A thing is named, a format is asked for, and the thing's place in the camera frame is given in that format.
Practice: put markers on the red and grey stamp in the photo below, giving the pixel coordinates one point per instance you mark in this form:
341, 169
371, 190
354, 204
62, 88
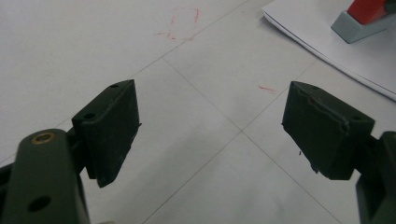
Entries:
358, 25

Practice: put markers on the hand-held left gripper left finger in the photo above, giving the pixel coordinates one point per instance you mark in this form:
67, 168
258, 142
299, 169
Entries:
107, 133

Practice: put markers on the white paper sheet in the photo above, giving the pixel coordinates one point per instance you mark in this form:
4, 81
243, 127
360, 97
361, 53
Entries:
348, 56

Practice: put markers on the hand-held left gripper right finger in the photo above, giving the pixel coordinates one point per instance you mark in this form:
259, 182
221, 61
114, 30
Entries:
323, 137

